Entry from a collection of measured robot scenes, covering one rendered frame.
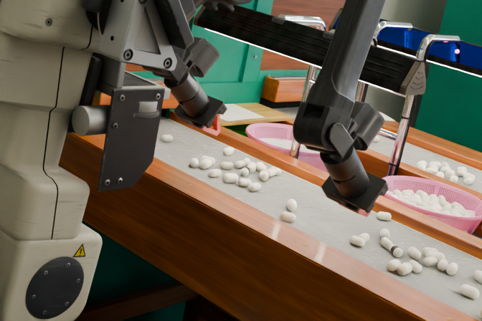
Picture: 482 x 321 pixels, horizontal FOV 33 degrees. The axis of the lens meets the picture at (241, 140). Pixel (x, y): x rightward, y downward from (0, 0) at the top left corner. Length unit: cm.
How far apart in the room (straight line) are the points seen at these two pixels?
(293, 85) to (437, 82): 219
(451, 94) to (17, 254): 364
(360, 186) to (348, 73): 20
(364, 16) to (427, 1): 376
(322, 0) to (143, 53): 168
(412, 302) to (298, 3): 139
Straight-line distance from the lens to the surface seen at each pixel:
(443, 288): 157
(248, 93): 251
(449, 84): 465
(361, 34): 134
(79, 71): 122
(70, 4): 111
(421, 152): 254
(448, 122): 466
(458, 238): 179
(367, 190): 142
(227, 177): 184
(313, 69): 203
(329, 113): 129
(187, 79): 165
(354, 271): 147
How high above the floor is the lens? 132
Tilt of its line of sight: 15 degrees down
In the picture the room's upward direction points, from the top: 11 degrees clockwise
